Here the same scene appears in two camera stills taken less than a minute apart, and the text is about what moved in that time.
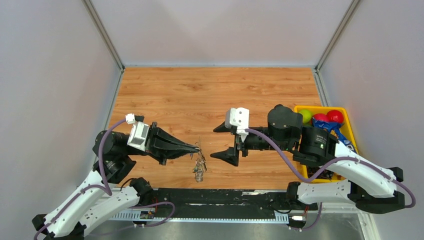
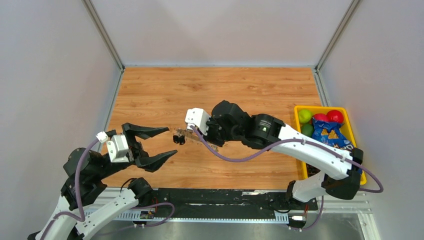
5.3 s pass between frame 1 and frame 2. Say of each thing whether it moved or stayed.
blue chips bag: stayed
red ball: stayed
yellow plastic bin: stayed
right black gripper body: moved
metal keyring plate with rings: moved
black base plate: stayed
